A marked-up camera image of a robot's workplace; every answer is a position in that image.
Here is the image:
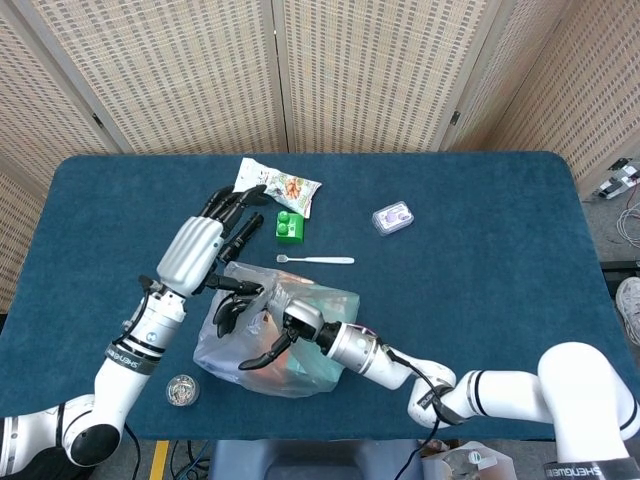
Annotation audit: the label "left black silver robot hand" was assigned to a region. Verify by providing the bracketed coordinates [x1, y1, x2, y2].
[155, 183, 269, 299]

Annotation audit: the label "clear plastic bag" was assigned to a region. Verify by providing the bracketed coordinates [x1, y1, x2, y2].
[192, 260, 362, 399]

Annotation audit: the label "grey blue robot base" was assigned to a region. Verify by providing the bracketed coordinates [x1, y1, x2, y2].
[208, 439, 426, 480]

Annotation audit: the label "black flashlight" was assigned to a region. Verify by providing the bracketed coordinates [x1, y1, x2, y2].
[218, 211, 265, 263]

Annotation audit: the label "green box with round caps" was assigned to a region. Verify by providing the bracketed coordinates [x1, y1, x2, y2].
[273, 209, 307, 246]

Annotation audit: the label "white snack packet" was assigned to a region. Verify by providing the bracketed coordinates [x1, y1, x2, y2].
[234, 156, 323, 220]

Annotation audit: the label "white toothbrush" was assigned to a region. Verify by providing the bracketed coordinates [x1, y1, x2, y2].
[275, 253, 356, 266]

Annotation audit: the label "round clear jar of clips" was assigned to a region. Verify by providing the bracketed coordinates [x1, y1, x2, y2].
[164, 374, 201, 409]

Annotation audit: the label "woven folding screen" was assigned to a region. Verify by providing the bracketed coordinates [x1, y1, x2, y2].
[0, 0, 640, 314]

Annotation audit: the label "clear case with purple label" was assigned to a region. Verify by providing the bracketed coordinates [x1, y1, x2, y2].
[371, 200, 416, 237]

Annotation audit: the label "yellow floor tape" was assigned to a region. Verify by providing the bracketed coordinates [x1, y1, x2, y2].
[149, 440, 172, 480]

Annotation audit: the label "blue table cloth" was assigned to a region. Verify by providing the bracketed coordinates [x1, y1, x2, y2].
[0, 151, 640, 443]

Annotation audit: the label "clear plastic storage box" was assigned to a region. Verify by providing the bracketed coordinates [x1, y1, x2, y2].
[422, 439, 517, 480]

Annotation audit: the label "white power strip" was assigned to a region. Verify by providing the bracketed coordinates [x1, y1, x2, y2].
[591, 156, 640, 202]

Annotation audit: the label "white sneaker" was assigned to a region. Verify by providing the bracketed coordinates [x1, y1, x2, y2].
[615, 277, 640, 347]

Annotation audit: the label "blue floor cables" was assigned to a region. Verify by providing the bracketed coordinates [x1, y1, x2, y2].
[169, 440, 212, 480]

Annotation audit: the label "white cable bundle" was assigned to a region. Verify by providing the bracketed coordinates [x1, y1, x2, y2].
[614, 200, 640, 247]

